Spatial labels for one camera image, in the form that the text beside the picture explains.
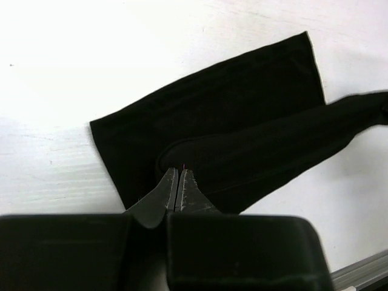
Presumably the left aluminium side rail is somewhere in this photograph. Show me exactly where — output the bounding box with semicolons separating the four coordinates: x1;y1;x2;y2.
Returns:
331;250;387;291

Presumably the black skirt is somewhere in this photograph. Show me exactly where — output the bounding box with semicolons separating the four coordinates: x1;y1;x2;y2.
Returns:
90;33;387;213

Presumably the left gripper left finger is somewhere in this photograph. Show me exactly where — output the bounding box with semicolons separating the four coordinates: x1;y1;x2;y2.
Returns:
1;169;179;290

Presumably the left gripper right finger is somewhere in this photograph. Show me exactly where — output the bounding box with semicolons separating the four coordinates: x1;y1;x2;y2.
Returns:
166;170;333;290

